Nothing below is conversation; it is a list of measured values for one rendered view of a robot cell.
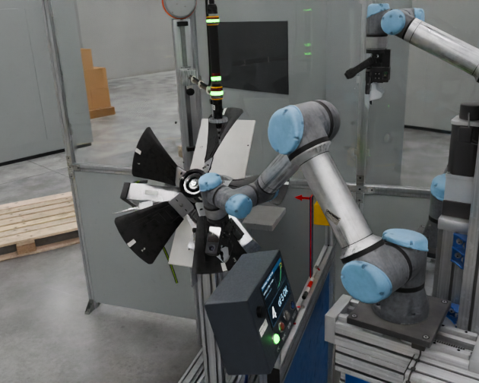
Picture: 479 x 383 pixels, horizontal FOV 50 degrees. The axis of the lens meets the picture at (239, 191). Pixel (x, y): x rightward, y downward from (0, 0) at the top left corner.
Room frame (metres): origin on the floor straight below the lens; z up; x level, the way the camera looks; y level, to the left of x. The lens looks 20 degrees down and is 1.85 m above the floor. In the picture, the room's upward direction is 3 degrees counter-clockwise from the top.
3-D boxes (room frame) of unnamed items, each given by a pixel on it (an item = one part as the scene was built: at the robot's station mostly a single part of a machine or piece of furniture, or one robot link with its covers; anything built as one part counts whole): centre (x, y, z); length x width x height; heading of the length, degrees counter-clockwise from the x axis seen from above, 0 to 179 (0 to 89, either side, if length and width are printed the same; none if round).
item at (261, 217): (2.43, -0.02, 0.85); 0.36 x 0.24 x 0.03; 69
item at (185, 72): (2.49, 0.22, 1.54); 0.10 x 0.07 x 0.09; 14
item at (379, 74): (1.92, -0.52, 1.62); 0.09 x 0.08 x 0.12; 69
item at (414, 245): (1.23, -0.42, 1.20); 0.13 x 0.12 x 0.14; 133
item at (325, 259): (1.66, -0.23, 0.82); 0.90 x 0.04 x 0.08; 159
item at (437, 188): (1.65, -0.71, 1.20); 0.13 x 0.12 x 0.14; 148
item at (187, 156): (2.58, 0.24, 0.90); 0.08 x 0.06 x 1.80; 104
